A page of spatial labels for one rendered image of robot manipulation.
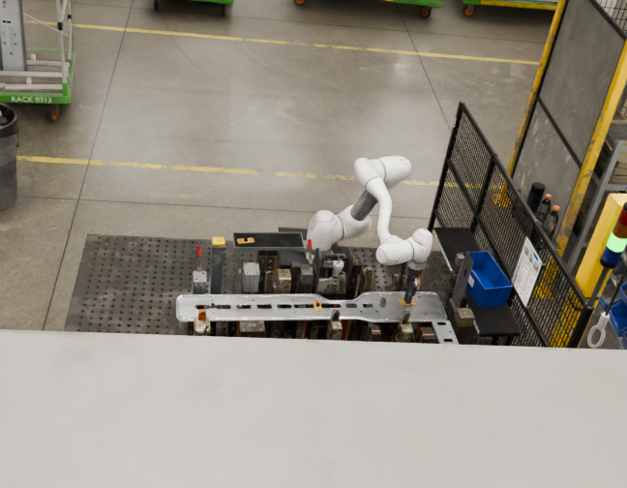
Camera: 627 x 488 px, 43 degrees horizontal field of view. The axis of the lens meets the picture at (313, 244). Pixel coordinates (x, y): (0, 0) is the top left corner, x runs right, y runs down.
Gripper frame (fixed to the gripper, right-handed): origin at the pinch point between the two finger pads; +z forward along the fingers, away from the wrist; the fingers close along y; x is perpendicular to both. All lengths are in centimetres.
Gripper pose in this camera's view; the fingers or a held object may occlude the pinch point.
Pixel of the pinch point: (408, 296)
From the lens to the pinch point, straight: 418.5
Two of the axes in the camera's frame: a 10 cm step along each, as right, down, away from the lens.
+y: 1.5, 6.0, -7.9
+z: -1.2, 8.0, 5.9
